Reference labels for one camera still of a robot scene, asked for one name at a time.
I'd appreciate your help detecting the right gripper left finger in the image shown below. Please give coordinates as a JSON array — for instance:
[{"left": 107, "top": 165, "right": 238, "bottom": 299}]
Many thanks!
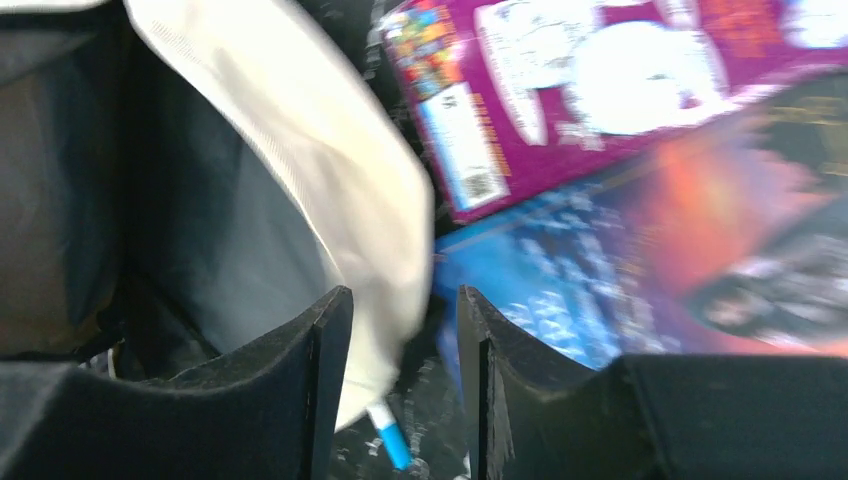
[{"left": 1, "top": 286, "right": 353, "bottom": 479}]

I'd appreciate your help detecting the Jane Eyre paperback book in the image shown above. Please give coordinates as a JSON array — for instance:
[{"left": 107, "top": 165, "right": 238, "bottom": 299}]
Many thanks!
[{"left": 433, "top": 74, "right": 847, "bottom": 374}]

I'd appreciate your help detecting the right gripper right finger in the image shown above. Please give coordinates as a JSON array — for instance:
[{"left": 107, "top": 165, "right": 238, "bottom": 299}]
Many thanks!
[{"left": 457, "top": 286, "right": 847, "bottom": 479}]

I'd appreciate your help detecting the beige canvas backpack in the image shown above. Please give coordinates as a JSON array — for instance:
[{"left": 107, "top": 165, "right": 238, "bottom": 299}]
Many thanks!
[{"left": 1, "top": 1, "right": 433, "bottom": 429}]

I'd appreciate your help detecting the purple colouring book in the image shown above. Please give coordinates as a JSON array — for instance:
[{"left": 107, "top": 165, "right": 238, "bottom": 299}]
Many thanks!
[{"left": 378, "top": 0, "right": 847, "bottom": 223}]

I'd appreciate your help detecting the white marker blue cap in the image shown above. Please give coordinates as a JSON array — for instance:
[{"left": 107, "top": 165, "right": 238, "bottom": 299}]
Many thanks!
[{"left": 366, "top": 399, "right": 413, "bottom": 471}]

